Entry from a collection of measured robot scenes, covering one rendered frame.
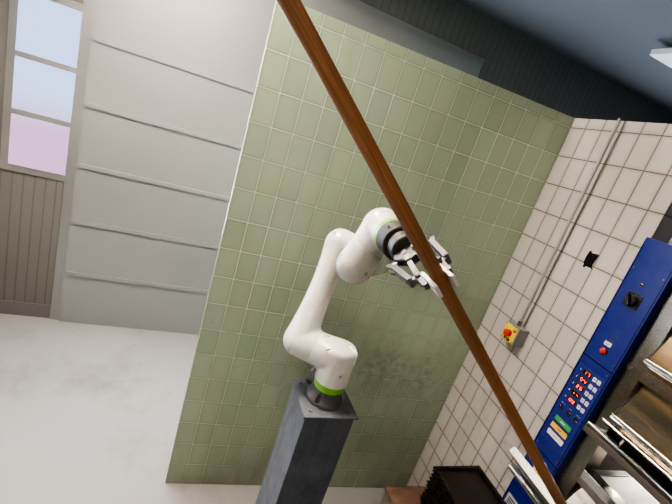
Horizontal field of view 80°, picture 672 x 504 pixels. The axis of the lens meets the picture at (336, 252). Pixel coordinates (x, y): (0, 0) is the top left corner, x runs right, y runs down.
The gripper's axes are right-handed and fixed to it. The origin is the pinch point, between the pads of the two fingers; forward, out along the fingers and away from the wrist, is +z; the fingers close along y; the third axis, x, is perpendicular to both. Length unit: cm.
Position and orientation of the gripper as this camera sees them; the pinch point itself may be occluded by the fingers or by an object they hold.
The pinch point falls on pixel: (439, 279)
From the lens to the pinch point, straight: 82.1
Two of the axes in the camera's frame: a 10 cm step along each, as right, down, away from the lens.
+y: -8.3, 5.5, 0.1
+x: -5.0, -7.6, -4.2
